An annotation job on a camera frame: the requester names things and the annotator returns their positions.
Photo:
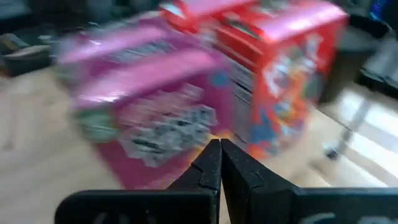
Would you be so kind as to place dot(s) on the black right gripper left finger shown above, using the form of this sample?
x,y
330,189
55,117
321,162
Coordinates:
x,y
155,207

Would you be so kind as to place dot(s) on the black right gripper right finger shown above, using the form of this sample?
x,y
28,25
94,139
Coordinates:
x,y
280,205

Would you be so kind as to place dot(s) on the pink cereal box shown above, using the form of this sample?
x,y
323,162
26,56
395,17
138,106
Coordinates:
x,y
109,40
155,130

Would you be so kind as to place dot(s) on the red Froot Loops cereal box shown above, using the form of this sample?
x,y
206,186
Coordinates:
x,y
295,77
186,15

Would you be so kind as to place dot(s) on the black aluminium rig frame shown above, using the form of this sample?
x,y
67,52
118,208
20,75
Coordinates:
x,y
382,77

